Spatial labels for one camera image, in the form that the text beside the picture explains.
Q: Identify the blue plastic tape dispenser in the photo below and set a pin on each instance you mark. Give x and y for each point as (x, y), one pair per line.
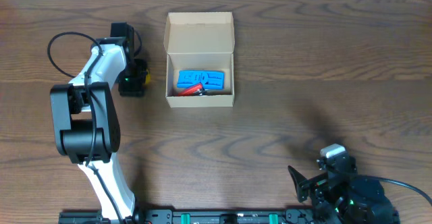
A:
(210, 80)

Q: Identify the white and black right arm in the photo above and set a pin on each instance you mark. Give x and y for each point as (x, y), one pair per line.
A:
(341, 195)

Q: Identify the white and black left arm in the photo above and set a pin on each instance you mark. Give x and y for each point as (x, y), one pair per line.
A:
(87, 129)

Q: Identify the yellow adhesive tape roll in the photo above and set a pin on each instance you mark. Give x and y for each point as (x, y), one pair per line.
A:
(148, 77)

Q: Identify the black aluminium mounting rail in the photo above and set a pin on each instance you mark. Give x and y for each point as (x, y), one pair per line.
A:
(288, 216)

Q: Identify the red and black stapler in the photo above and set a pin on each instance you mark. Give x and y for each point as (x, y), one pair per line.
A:
(194, 90)

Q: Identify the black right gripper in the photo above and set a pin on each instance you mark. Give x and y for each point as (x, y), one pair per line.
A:
(318, 183)

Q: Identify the brown cardboard box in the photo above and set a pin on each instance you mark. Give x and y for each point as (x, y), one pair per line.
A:
(200, 41)

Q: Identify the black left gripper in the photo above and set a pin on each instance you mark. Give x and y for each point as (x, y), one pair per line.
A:
(134, 88)

